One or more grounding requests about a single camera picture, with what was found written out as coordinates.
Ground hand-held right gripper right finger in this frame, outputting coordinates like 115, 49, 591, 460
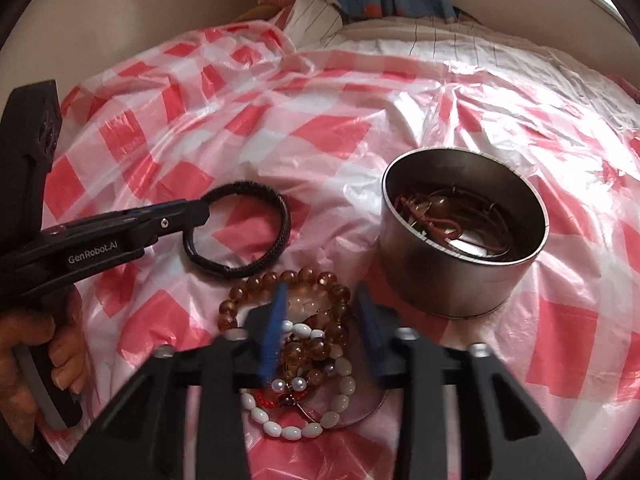
352, 282, 588, 480

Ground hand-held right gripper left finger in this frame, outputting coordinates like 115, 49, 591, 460
65, 282, 291, 480

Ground black braided bracelet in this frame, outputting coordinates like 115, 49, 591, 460
182, 180, 292, 278

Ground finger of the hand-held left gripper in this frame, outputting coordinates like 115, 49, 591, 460
119, 197, 211, 222
131, 211, 212, 246

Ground brown glass bead bracelet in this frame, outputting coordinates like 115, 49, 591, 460
218, 268, 353, 361

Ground round metal tin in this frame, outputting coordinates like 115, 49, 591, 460
378, 148, 549, 320

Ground striped bed sheet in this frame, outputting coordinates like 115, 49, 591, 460
340, 12, 640, 106

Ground white striped pillow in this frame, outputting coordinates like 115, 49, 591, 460
285, 0, 346, 51

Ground person's left hand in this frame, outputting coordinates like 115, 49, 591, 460
0, 287, 93, 448

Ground small amber bead bracelet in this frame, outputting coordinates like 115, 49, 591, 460
280, 330, 346, 386

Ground white oval bead bracelet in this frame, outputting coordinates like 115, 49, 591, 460
240, 322, 357, 441

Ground red white checkered plastic sheet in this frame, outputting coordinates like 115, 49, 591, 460
37, 22, 640, 480

